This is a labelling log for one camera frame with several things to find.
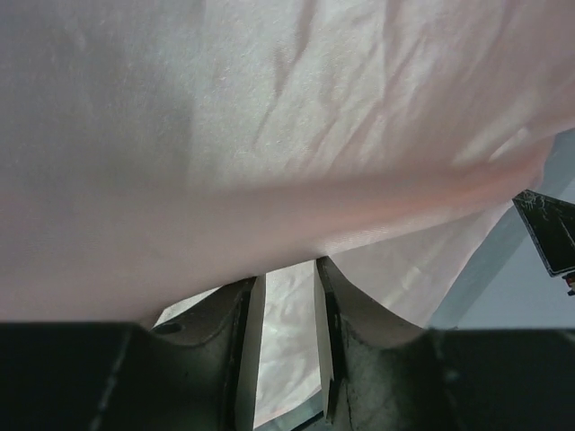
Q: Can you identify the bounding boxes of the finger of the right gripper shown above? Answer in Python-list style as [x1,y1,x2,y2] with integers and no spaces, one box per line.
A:
[513,190,574,277]

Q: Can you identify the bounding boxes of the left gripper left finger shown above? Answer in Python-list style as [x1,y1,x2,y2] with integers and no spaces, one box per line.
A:
[153,276,266,430]

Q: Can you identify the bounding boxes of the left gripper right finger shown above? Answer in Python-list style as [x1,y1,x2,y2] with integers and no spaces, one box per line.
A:
[314,257,431,430]

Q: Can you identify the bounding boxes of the light pink satin napkin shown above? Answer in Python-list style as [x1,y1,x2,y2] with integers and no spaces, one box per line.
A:
[1,1,574,424]

